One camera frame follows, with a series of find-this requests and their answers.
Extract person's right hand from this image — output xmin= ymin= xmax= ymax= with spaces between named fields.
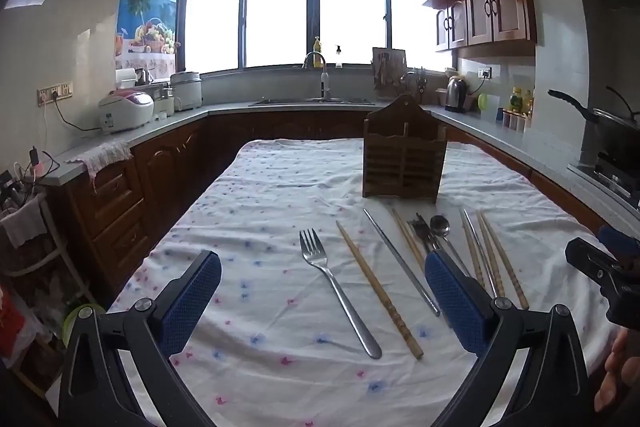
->
xmin=594 ymin=326 xmax=640 ymax=414

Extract wooden chopstick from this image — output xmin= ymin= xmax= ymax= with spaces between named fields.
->
xmin=336 ymin=220 xmax=425 ymax=360
xmin=481 ymin=212 xmax=530 ymax=311
xmin=460 ymin=208 xmax=487 ymax=290
xmin=476 ymin=213 xmax=507 ymax=299
xmin=391 ymin=208 xmax=427 ymax=260

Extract tangled charger cables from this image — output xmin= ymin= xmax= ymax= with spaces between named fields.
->
xmin=0 ymin=146 xmax=61 ymax=208

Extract kitchen window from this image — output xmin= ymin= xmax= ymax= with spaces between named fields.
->
xmin=182 ymin=0 xmax=453 ymax=75

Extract steel electric kettle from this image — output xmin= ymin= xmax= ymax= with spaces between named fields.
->
xmin=445 ymin=77 xmax=469 ymax=114

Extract white electric cooker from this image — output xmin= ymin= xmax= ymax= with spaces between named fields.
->
xmin=170 ymin=72 xmax=203 ymax=111

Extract fruit wall poster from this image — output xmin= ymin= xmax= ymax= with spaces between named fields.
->
xmin=116 ymin=0 xmax=180 ymax=70

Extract wooden knife rack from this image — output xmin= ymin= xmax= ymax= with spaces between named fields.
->
xmin=371 ymin=47 xmax=407 ymax=88

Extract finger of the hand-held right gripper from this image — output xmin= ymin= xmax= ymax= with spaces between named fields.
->
xmin=598 ymin=225 xmax=640 ymax=258
xmin=565 ymin=238 xmax=640 ymax=333

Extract large steel fork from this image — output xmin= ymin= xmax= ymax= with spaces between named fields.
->
xmin=299 ymin=228 xmax=383 ymax=360

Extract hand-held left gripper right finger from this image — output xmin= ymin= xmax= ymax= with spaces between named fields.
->
xmin=424 ymin=250 xmax=591 ymax=427

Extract white metal shelf rack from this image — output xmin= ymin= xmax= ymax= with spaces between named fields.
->
xmin=0 ymin=187 xmax=96 ymax=388

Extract black wok with handle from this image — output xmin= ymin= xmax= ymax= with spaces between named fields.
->
xmin=547 ymin=86 xmax=640 ymax=158

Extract red plastic bag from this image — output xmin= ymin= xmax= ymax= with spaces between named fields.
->
xmin=0 ymin=289 xmax=30 ymax=358

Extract chrome kitchen faucet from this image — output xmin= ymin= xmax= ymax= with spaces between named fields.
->
xmin=303 ymin=52 xmax=331 ymax=102

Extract grey kitchen countertop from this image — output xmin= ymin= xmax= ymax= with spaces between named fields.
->
xmin=37 ymin=99 xmax=640 ymax=228

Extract white cloth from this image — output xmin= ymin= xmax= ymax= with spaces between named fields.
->
xmin=0 ymin=196 xmax=48 ymax=249

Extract white and pink rice cooker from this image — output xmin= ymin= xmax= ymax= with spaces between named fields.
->
xmin=98 ymin=90 xmax=155 ymax=135

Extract seasoning bottle rack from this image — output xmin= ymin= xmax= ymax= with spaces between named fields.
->
xmin=502 ymin=109 xmax=532 ymax=132

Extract steel kitchen sink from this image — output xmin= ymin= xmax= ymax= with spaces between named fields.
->
xmin=248 ymin=98 xmax=376 ymax=106

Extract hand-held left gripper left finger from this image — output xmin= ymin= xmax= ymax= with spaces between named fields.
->
xmin=59 ymin=250 xmax=222 ymax=427

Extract metal chopstick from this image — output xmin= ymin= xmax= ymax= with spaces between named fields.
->
xmin=363 ymin=208 xmax=441 ymax=318
xmin=462 ymin=208 xmax=502 ymax=299

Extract white rag on counter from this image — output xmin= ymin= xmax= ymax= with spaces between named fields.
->
xmin=65 ymin=139 xmax=133 ymax=192

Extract steel spoon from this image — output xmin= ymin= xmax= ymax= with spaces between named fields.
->
xmin=430 ymin=215 xmax=472 ymax=279

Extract wooden base cabinets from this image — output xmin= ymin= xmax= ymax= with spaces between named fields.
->
xmin=65 ymin=109 xmax=608 ymax=308

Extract green plastic bowl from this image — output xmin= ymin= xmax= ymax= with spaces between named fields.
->
xmin=62 ymin=303 xmax=106 ymax=348

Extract white floral tablecloth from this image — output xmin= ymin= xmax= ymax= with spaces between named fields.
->
xmin=107 ymin=138 xmax=623 ymax=427

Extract wall power strip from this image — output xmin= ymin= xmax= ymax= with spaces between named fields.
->
xmin=37 ymin=82 xmax=73 ymax=106

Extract gas stove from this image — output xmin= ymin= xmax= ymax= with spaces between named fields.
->
xmin=567 ymin=152 xmax=640 ymax=212

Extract wooden utensil holder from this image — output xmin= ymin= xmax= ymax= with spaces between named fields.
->
xmin=362 ymin=95 xmax=447 ymax=206

